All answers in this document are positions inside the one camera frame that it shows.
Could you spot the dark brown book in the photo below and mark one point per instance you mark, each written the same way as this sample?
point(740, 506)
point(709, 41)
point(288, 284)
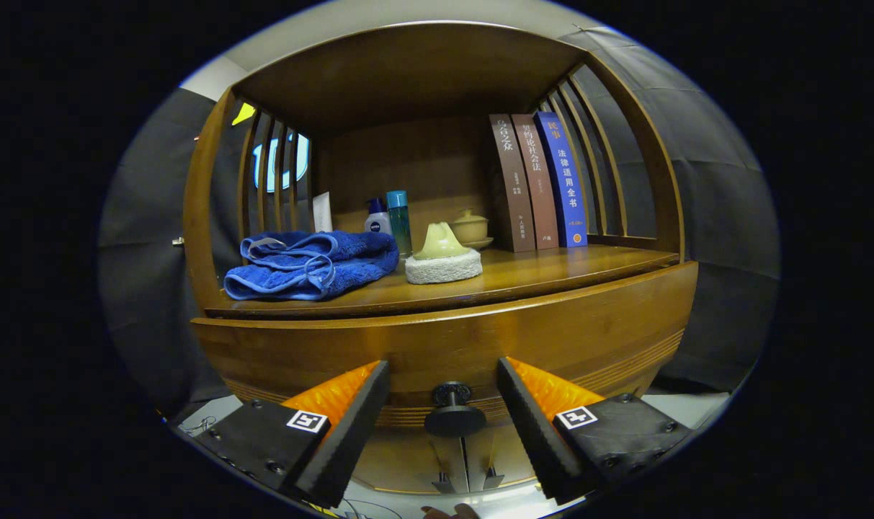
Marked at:
point(512, 187)

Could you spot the teal bottle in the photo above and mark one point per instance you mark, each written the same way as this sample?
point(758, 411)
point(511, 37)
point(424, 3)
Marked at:
point(399, 223)

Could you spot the black drawer knob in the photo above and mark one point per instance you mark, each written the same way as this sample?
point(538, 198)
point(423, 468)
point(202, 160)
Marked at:
point(455, 422)

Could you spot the wooden cabinet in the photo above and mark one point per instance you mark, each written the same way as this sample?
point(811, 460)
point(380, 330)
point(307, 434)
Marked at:
point(408, 72)

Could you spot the wooden countertop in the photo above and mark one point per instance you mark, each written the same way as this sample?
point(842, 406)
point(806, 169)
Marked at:
point(537, 274)

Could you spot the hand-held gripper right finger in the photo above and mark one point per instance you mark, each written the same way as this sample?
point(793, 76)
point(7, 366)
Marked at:
point(537, 440)

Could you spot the blue book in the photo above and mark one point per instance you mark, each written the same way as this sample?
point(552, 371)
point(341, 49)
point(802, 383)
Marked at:
point(563, 180)

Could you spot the blue towel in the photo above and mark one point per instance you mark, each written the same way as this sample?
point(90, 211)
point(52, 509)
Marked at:
point(314, 270)

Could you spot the white tube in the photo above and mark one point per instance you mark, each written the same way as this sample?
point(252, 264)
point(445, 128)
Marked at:
point(322, 213)

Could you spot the beige lidded teacup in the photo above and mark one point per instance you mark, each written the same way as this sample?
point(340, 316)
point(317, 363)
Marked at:
point(471, 229)

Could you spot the white lotion bottle blue cap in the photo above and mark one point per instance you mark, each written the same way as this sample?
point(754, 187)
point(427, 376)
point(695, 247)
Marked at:
point(377, 223)

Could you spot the beige saucer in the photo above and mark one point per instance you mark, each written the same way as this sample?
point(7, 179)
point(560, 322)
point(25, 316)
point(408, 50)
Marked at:
point(483, 244)

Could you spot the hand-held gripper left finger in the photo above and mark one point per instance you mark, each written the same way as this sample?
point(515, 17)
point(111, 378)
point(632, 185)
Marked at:
point(343, 440)

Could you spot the reddish brown book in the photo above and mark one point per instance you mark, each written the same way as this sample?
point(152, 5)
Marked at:
point(536, 187)

